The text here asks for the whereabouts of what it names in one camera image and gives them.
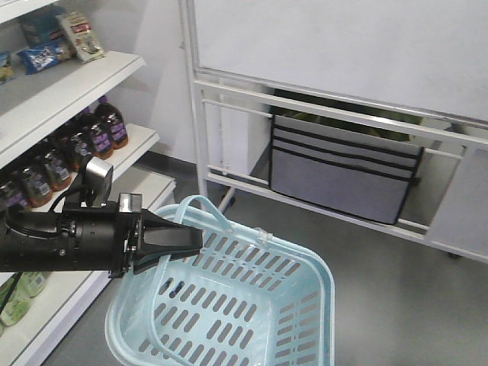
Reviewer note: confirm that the grey fabric organizer bag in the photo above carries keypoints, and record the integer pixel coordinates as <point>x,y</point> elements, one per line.
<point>364,176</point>

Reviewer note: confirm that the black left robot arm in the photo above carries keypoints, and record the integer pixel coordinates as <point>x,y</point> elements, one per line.
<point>30,241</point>

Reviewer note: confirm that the white green snack bag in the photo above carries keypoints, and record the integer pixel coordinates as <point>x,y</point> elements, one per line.
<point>79,33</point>

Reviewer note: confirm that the white metal shelving unit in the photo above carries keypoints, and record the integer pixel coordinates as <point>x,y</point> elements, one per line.
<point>48,121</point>

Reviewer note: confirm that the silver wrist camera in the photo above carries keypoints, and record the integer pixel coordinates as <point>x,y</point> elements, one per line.
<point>97,177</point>

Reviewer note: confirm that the light blue plastic basket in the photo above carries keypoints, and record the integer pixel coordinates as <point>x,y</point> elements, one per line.
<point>247,298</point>

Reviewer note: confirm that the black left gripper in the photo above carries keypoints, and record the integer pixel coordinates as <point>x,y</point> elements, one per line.
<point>99,238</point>

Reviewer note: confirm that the green drink bottle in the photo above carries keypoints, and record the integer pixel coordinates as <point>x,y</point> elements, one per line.
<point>32,283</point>

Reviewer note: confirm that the brown tea bottle purple label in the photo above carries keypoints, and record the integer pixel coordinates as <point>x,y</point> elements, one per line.
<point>114,121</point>

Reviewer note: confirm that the white rolling whiteboard stand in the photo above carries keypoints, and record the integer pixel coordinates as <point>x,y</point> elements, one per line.
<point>378,109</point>

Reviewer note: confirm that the blue cookie packet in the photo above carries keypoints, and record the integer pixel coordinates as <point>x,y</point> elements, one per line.
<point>39,58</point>

